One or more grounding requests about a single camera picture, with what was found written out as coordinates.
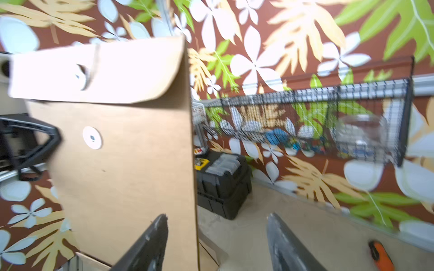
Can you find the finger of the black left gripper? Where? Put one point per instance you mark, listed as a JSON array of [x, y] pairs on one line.
[[25, 143]]

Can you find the orange handled screwdriver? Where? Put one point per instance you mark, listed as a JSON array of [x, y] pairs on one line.
[[380, 257]]

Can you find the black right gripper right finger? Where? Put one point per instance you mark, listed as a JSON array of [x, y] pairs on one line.
[[287, 252]]

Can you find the black wire basket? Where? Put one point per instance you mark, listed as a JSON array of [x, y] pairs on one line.
[[360, 113]]

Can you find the kraft file bag with string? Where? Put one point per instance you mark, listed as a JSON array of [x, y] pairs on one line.
[[82, 262]]

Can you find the blue object in basket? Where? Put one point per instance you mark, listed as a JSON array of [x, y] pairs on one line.
[[276, 136]]

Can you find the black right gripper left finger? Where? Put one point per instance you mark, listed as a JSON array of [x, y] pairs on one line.
[[148, 252]]

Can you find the black plastic toolbox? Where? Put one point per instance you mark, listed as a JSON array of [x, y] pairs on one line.
[[223, 183]]

